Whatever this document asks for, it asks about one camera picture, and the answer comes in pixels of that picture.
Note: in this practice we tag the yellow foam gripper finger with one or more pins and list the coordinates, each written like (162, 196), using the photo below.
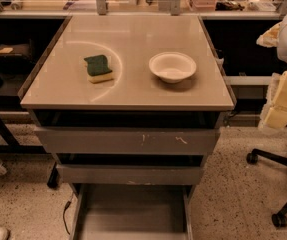
(274, 112)
(269, 38)

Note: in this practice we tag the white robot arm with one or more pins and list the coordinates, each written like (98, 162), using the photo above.
(282, 46)

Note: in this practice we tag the grey middle drawer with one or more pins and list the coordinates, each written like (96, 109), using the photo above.
(130, 175)

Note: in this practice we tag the open grey bottom drawer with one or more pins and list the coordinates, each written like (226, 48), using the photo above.
(131, 212)

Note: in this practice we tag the grey top drawer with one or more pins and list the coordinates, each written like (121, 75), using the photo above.
(130, 141)

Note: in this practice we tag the white paper bowl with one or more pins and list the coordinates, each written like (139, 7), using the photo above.
(172, 67)

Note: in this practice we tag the green and yellow sponge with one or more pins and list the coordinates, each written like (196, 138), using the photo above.
(97, 69)

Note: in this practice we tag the grey drawer cabinet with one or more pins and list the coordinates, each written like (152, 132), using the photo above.
(60, 95)

